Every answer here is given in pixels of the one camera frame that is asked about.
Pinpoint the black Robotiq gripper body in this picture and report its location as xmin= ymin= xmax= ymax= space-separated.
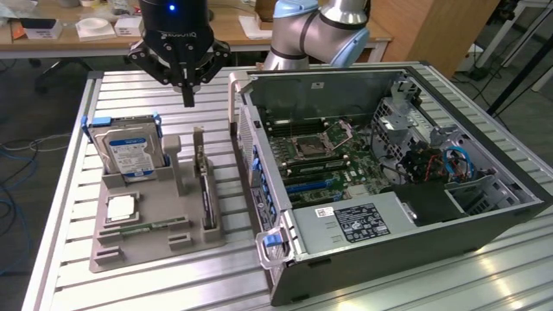
xmin=138 ymin=0 xmax=215 ymax=87

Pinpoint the NVIDIA graphics card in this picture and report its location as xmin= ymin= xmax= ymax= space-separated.
xmin=190 ymin=124 xmax=218 ymax=233

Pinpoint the white labelled carton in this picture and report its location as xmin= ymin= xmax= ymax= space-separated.
xmin=114 ymin=16 xmax=143 ymax=38

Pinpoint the white booklet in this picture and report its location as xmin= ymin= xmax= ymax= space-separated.
xmin=237 ymin=15 xmax=275 ymax=40

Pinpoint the brown cardboard box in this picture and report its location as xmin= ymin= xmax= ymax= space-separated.
xmin=253 ymin=0 xmax=279 ymax=23

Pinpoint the wooden desk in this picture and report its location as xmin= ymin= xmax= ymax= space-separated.
xmin=0 ymin=0 xmax=394 ymax=71

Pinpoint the black chair base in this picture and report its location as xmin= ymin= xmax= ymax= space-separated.
xmin=29 ymin=58 xmax=94 ymax=95

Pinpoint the white box with dark lid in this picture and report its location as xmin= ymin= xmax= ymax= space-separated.
xmin=18 ymin=17 xmax=63 ymax=40

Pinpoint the hard disk in blue caddy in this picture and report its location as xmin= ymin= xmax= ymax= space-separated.
xmin=79 ymin=113 xmax=167 ymax=182

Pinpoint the CPU socket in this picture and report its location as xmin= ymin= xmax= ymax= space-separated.
xmin=293 ymin=135 xmax=332 ymax=157

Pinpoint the metal socket cover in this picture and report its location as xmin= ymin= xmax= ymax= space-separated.
xmin=321 ymin=119 xmax=359 ymax=152

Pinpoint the black RAM stick with label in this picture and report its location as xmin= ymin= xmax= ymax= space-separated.
xmin=283 ymin=159 xmax=350 ymax=178

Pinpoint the blue expansion slot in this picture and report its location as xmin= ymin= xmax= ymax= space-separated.
xmin=286 ymin=181 xmax=328 ymax=195

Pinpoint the silver CPU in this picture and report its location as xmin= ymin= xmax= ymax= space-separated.
xmin=106 ymin=196 xmax=135 ymax=220

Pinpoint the silver drive cage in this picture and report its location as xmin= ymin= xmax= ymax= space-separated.
xmin=371 ymin=77 xmax=432 ymax=155

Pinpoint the grey printed parts rack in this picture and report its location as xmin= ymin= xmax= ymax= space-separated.
xmin=87 ymin=135 xmax=225 ymax=273

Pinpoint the green motherboard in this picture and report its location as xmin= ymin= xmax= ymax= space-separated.
xmin=261 ymin=108 xmax=398 ymax=208

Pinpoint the green RAM stick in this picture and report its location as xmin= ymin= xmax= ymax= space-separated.
xmin=117 ymin=217 xmax=185 ymax=236

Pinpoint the grey power supply unit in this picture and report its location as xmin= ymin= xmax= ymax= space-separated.
xmin=291 ymin=191 xmax=418 ymax=255

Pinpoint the metal disk bay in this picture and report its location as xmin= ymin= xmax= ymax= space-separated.
xmin=443 ymin=170 xmax=498 ymax=216

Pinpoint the black open PC case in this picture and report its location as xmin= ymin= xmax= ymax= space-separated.
xmin=227 ymin=62 xmax=553 ymax=307

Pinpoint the red and black wire bundle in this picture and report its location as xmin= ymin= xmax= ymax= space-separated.
xmin=396 ymin=142 xmax=448 ymax=184

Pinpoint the blue floor cable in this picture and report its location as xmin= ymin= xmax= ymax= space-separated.
xmin=0 ymin=142 xmax=39 ymax=276

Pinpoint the blue disk wire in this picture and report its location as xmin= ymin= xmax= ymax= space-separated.
xmin=442 ymin=145 xmax=475 ymax=182

